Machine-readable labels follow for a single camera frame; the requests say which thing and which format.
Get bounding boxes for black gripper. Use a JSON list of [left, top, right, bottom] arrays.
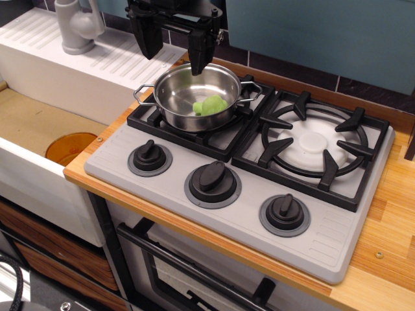
[[125, 1, 223, 76]]

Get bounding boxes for stainless steel pot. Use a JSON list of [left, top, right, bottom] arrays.
[[134, 63, 245, 132]]

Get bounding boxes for green toy cauliflower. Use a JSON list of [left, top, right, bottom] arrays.
[[193, 95, 228, 116]]

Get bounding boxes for black left stove knob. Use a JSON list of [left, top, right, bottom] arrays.
[[128, 139, 172, 178]]

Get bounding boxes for black stove knob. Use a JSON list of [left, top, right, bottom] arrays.
[[128, 139, 172, 178], [184, 161, 242, 209], [259, 194, 311, 238]]

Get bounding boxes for black middle stove knob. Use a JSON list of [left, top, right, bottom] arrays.
[[184, 161, 242, 209]]

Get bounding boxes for grey toy stove top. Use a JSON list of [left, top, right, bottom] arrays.
[[84, 60, 396, 286]]

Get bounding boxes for black right stove knob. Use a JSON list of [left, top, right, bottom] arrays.
[[259, 194, 311, 238]]

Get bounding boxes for grey toy faucet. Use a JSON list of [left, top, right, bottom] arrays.
[[54, 1, 105, 55]]

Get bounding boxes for black left burner grate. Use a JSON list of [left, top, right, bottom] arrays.
[[127, 75, 276, 162]]

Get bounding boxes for black burner grate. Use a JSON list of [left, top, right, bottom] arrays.
[[232, 91, 395, 212], [127, 75, 276, 162]]

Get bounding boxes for white toy sink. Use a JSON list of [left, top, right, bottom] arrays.
[[1, 8, 185, 247]]

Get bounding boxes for orange sink drain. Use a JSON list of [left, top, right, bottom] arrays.
[[45, 132, 97, 167]]

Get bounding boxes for black right burner grate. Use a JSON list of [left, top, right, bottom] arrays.
[[232, 91, 395, 212]]

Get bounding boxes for wooden drawer fronts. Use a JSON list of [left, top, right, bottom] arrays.
[[1, 198, 127, 310]]

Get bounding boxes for black oven door handle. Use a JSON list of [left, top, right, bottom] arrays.
[[117, 219, 275, 310]]

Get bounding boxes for black braided cable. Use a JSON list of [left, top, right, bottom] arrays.
[[0, 255, 25, 311]]

